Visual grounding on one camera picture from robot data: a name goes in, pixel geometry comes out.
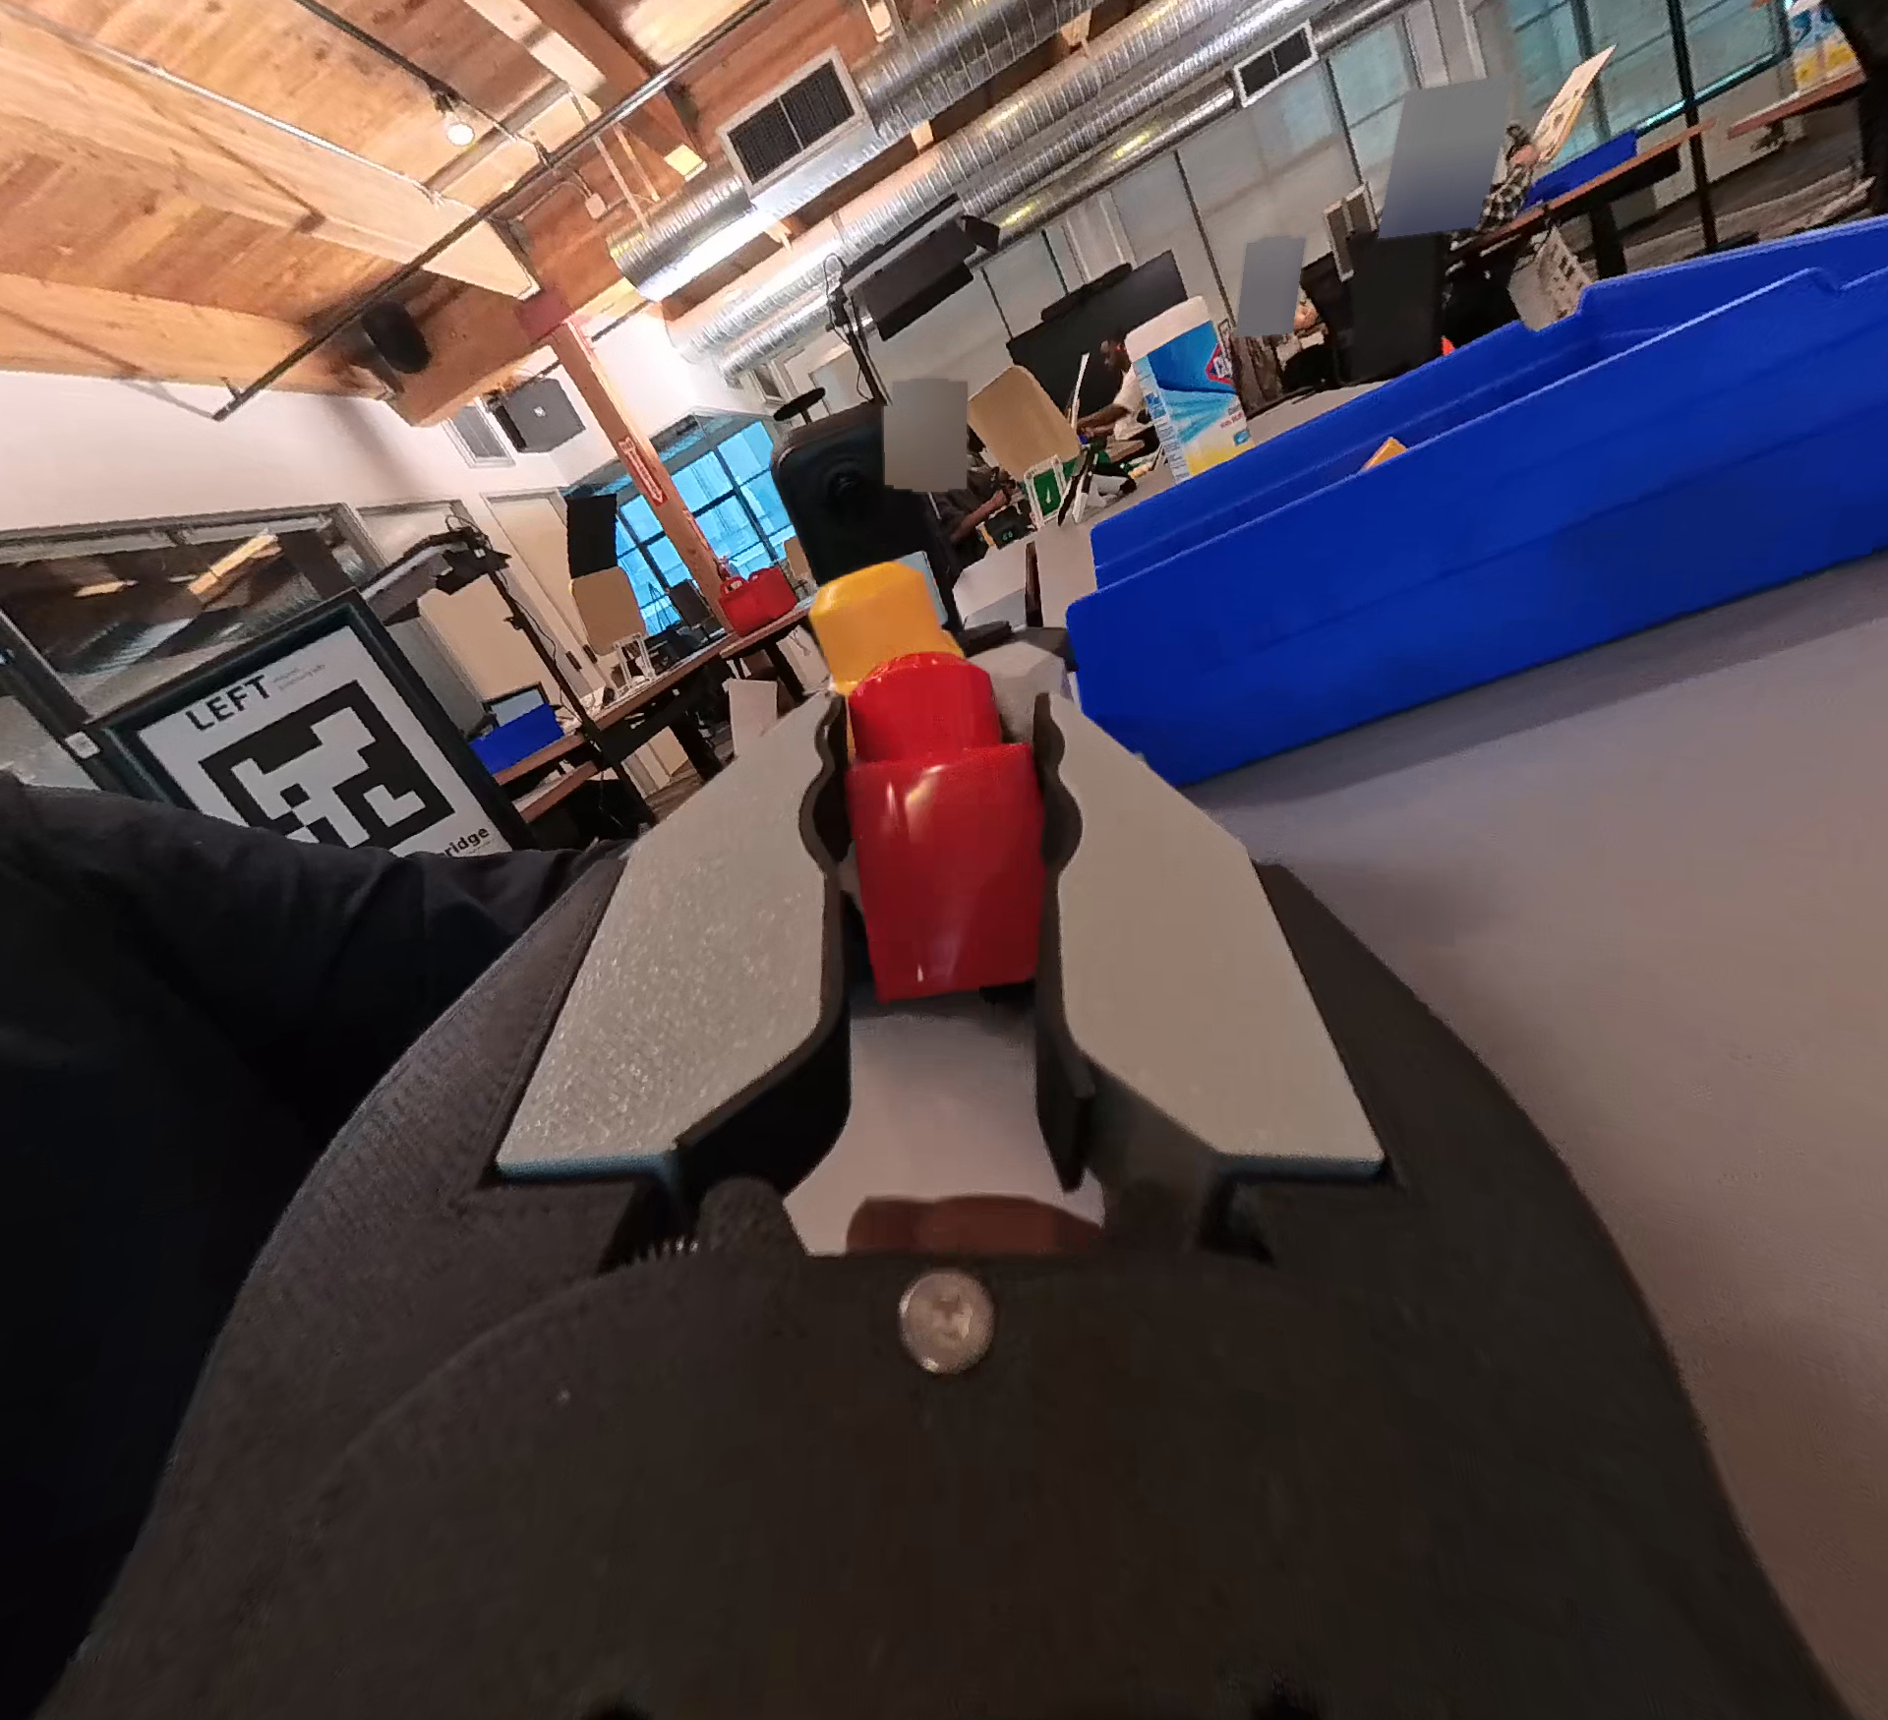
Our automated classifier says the red single-stud block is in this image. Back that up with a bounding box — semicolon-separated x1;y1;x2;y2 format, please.
843;659;1045;1003

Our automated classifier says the blue plastic bin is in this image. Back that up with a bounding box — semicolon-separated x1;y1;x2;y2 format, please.
1065;219;1888;791

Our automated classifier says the black floor lamp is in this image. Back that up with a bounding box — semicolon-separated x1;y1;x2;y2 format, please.
1604;0;1731;254

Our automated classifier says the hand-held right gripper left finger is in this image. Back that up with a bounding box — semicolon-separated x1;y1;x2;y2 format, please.
492;694;857;1223

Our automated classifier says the black-framed marker sign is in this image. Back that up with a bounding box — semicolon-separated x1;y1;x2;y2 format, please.
90;591;532;859

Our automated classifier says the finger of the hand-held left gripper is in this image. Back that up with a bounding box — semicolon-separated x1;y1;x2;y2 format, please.
722;676;827;774
970;639;1069;722

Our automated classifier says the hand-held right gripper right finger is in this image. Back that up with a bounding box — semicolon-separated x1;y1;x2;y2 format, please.
1031;694;1390;1239

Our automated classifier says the person's left forearm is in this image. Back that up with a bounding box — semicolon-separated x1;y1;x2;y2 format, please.
0;777;635;1720

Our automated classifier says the wipes canister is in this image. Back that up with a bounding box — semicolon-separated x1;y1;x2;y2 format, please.
1124;296;1251;484

